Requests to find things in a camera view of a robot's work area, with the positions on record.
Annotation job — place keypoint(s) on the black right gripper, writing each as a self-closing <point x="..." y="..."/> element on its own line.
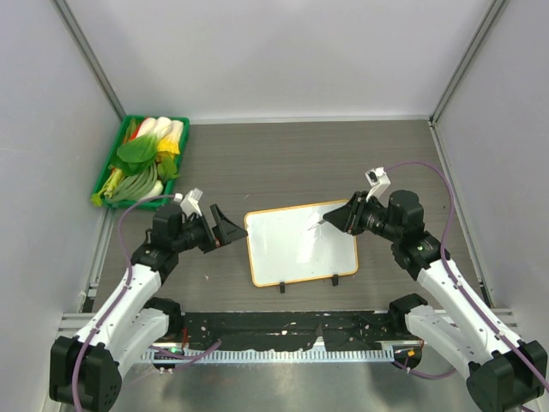
<point x="348" y="218"/>

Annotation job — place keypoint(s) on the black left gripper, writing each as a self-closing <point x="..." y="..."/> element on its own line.
<point x="227" y="231"/>

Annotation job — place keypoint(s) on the yellow framed whiteboard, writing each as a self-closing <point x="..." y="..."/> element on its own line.
<point x="281" y="249"/>

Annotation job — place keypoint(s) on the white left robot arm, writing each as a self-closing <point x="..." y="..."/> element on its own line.
<point x="87" y="370"/>

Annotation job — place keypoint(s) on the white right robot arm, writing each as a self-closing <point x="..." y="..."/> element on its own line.
<point x="501" y="371"/>

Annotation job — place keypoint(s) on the green plastic crate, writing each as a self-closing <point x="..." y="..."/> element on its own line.
<point x="109" y="178"/>

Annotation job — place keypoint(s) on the white radish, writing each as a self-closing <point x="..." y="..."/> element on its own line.
<point x="155" y="191"/>

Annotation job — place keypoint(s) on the green long beans bundle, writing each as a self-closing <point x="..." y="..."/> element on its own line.
<point x="134" y="187"/>

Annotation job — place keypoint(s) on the yellow flower vegetable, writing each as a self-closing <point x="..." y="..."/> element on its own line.
<point x="168" y="147"/>

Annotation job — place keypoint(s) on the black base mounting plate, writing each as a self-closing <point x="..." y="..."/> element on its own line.
<point x="287" y="331"/>

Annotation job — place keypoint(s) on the green leafy bok choy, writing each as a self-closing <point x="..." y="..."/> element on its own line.
<point x="136" y="155"/>

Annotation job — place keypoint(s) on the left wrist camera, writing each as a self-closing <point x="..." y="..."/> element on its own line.
<point x="190" y="203"/>

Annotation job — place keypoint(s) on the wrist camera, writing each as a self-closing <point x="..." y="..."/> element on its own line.
<point x="190" y="203"/>
<point x="379" y="182"/>

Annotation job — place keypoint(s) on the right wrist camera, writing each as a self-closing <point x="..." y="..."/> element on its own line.
<point x="379" y="182"/>

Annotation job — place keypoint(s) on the slotted cable duct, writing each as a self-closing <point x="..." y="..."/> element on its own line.
<point x="318" y="354"/>

